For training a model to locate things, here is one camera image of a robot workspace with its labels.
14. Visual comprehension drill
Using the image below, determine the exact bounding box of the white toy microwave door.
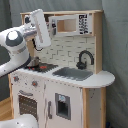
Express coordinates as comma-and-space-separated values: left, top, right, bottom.
49, 14, 92, 37

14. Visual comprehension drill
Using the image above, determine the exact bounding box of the white toy oven door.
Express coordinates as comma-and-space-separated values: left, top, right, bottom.
12, 86, 44, 128

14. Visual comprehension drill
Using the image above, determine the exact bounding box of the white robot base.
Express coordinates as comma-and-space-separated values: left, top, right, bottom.
0, 114, 39, 128

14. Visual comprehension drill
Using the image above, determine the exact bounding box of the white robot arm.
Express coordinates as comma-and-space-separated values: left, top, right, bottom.
0, 9, 51, 78

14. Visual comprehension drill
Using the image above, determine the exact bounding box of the wooden toy kitchen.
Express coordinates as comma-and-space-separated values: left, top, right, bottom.
10, 10, 115, 128

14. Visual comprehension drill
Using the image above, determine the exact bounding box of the grey toy sink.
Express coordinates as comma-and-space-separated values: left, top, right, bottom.
53, 67, 92, 81

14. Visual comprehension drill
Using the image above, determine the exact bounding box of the black toy faucet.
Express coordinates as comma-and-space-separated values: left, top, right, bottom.
76, 50, 94, 70

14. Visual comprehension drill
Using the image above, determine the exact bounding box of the black toy stovetop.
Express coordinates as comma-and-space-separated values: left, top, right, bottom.
24, 63, 56, 73

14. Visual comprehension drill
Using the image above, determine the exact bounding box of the silver toy pot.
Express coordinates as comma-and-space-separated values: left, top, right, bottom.
28, 56, 40, 67

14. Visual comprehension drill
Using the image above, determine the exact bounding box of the right red stove knob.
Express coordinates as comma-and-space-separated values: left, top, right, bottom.
32, 81, 38, 87

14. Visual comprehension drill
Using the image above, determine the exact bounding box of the grey ice dispenser panel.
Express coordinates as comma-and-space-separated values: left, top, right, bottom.
55, 93, 71, 120

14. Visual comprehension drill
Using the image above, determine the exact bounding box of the white cupboard door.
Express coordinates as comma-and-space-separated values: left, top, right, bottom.
45, 81, 82, 128

